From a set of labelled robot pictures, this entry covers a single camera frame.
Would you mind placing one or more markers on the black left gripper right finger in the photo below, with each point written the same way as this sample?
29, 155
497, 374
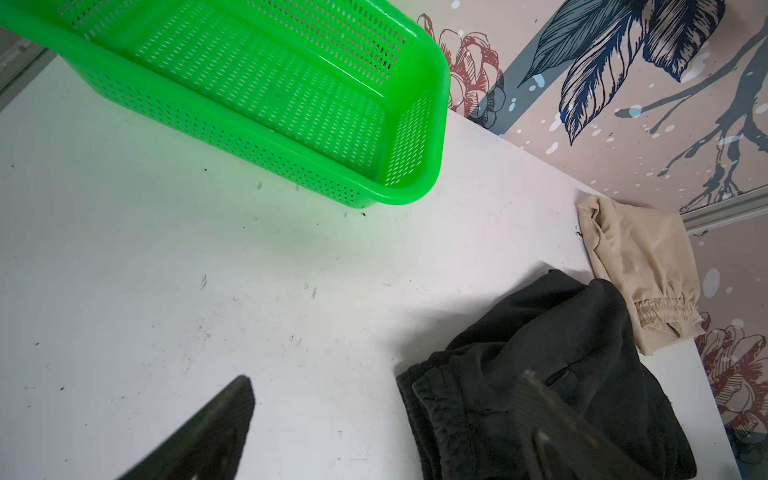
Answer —
558, 444

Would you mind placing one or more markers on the beige drawstring shorts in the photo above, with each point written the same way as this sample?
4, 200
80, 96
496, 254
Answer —
647, 255

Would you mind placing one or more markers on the black shorts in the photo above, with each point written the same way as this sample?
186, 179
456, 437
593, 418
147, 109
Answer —
577, 339

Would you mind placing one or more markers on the green plastic perforated basket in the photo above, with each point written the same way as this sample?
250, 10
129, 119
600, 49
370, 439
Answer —
347, 99

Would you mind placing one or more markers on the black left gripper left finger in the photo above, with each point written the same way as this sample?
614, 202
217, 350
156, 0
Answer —
210, 444

